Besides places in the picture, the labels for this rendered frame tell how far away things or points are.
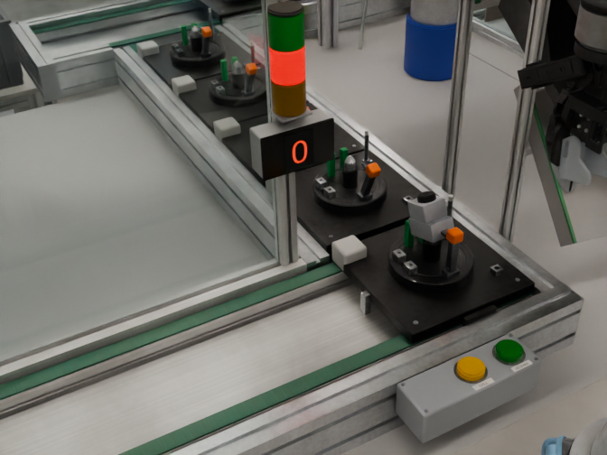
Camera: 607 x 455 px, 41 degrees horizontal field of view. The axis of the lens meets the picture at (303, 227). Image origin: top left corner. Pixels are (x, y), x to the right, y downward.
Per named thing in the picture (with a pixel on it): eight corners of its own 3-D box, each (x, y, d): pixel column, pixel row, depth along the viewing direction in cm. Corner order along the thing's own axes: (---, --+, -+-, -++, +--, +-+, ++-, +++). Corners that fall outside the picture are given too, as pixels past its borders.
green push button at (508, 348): (527, 361, 118) (529, 351, 117) (506, 371, 117) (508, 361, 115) (509, 344, 121) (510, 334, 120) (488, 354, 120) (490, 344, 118)
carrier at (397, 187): (438, 214, 149) (443, 156, 142) (326, 255, 140) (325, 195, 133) (368, 156, 166) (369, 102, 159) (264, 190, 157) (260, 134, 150)
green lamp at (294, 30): (311, 47, 111) (311, 13, 108) (279, 55, 109) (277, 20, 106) (294, 35, 115) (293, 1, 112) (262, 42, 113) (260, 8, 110)
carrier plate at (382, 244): (533, 292, 131) (536, 282, 130) (411, 345, 122) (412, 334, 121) (443, 218, 148) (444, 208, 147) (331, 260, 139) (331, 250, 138)
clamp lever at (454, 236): (460, 270, 128) (464, 232, 123) (449, 274, 127) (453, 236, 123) (445, 258, 130) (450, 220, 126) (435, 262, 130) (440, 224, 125)
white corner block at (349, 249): (367, 265, 137) (368, 246, 135) (344, 274, 136) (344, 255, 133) (352, 251, 141) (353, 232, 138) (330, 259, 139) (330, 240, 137)
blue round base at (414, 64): (472, 73, 217) (479, 19, 209) (425, 87, 212) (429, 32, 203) (438, 52, 229) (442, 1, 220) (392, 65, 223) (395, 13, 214)
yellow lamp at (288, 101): (312, 112, 117) (312, 80, 114) (282, 120, 115) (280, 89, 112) (296, 98, 121) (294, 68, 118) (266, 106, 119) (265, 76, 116)
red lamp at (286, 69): (312, 80, 114) (311, 48, 111) (280, 88, 112) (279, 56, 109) (294, 67, 118) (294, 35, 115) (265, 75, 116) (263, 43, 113)
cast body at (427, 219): (455, 234, 128) (449, 192, 126) (433, 243, 126) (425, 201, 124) (425, 224, 135) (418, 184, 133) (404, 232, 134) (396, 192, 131)
